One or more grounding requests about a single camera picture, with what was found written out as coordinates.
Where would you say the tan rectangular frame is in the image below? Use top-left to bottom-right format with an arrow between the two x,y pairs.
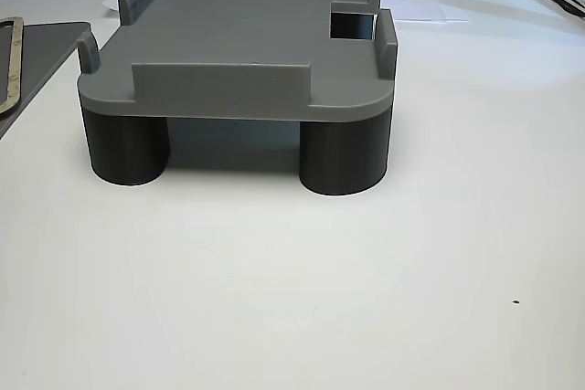
0,16 -> 25,118

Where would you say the grey holder platform with legs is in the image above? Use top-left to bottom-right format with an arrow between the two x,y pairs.
76,0 -> 399,197

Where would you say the flat grey tray plate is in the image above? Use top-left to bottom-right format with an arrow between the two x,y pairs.
0,20 -> 92,140

